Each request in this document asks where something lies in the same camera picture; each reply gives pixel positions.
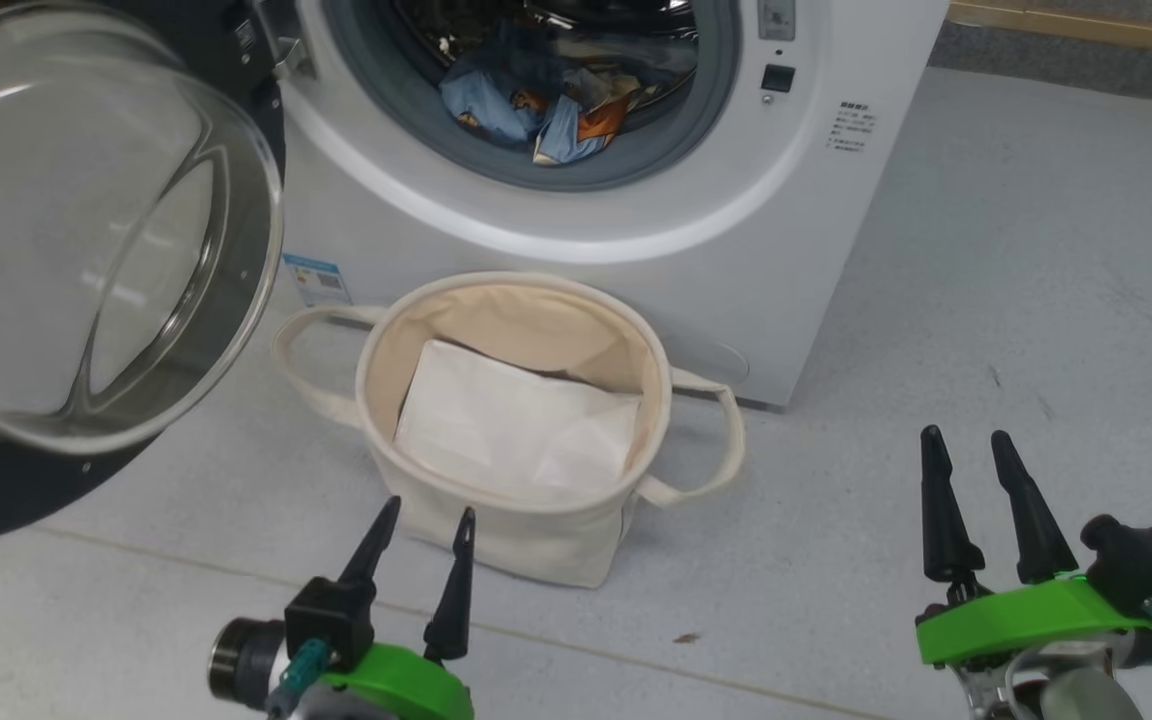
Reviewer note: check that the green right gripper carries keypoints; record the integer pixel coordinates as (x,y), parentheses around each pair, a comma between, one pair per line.
(1016,620)

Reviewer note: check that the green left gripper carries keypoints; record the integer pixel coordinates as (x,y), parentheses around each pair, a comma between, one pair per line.
(406,690)

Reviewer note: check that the colourful clothes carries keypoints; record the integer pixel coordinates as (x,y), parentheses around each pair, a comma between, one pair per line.
(506,105)

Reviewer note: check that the cream canvas laundry basket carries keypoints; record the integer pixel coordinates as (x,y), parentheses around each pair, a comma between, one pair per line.
(516,540)

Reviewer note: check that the white front-load washing machine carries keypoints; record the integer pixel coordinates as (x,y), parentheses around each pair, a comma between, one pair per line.
(786,250)

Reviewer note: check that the white folded cloth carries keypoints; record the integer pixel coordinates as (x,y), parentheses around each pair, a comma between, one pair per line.
(506,420)

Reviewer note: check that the blue energy label sticker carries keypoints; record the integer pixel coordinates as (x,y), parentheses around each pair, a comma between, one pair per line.
(318,280)

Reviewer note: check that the black text instruction sticker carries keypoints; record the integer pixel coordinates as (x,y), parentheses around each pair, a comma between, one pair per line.
(851,127)

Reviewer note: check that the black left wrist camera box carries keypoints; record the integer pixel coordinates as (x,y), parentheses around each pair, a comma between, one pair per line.
(331,615)

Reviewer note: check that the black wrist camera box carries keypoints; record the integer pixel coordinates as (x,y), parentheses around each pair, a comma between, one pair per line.
(331,615)
(1136,560)

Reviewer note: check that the teal left camera connector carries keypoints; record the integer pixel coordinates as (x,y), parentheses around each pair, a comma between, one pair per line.
(304,668)

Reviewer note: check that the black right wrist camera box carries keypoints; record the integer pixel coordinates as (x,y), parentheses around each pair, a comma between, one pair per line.
(1136,560)

